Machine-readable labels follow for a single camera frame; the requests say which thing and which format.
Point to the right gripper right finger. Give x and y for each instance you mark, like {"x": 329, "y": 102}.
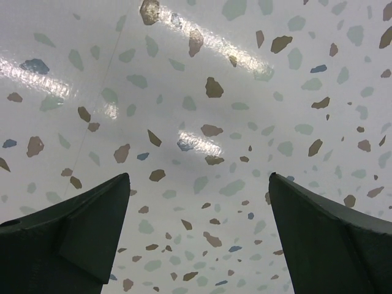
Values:
{"x": 328, "y": 247}

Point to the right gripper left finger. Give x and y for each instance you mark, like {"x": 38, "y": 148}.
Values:
{"x": 66, "y": 248}

